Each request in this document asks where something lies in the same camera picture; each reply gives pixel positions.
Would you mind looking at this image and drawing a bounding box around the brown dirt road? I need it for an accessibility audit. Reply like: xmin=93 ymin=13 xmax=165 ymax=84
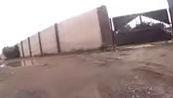
xmin=0 ymin=32 xmax=173 ymax=98

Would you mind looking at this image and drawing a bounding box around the pale wall with brown pillars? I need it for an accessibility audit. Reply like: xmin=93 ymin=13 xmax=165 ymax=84
xmin=13 ymin=4 xmax=116 ymax=63

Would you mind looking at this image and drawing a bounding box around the puddle of water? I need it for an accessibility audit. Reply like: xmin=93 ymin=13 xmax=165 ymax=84
xmin=5 ymin=57 xmax=37 ymax=71

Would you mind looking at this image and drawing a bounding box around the dark metal gate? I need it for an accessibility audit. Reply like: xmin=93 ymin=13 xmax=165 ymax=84
xmin=109 ymin=7 xmax=173 ymax=50

